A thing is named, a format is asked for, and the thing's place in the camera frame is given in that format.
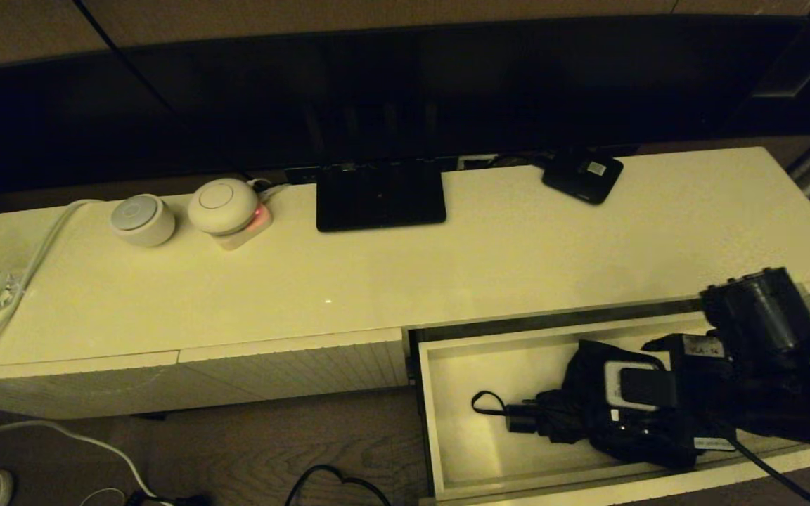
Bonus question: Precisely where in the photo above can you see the white framed wrist camera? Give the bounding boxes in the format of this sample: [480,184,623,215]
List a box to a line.
[605,360,677,413]

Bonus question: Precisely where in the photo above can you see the thick white power cable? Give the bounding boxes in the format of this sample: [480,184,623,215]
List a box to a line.
[0,200,149,501]

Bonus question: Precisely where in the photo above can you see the white ribbed cabinet front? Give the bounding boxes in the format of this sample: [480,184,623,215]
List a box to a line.
[180,327,408,407]
[0,351,182,422]

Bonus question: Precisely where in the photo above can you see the small black box with sticker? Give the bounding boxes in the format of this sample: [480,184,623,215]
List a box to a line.
[542,149,624,205]

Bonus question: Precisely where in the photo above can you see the black television base plate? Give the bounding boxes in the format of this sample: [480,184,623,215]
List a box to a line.
[316,163,446,233]

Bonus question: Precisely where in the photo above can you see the black flat television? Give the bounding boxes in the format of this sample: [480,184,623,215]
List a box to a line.
[0,18,810,194]

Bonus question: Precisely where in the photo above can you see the white speaker with grey top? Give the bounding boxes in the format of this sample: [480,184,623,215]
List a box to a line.
[110,195,176,248]

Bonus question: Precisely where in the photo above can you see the white low TV cabinet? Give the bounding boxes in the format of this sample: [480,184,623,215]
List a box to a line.
[0,146,810,422]

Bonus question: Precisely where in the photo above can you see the black floor cable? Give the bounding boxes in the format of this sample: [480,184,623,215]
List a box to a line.
[284,465,392,506]

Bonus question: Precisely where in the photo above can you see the black umbrella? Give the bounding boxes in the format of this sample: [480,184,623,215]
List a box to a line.
[472,341,698,469]

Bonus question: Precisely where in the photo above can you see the thin white cable loop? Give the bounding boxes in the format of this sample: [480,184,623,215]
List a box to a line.
[82,486,129,506]

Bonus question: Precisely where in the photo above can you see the white cabinet drawer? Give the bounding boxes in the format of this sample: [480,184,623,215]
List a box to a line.
[409,299,810,506]

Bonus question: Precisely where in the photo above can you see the black floor plug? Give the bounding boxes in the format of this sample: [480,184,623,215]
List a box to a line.
[127,494,212,506]

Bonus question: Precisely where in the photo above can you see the white round dome device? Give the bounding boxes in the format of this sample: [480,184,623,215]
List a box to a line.
[188,179,260,236]

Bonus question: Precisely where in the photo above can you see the thin black wall cable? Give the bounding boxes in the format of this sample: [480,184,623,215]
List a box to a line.
[73,0,255,182]

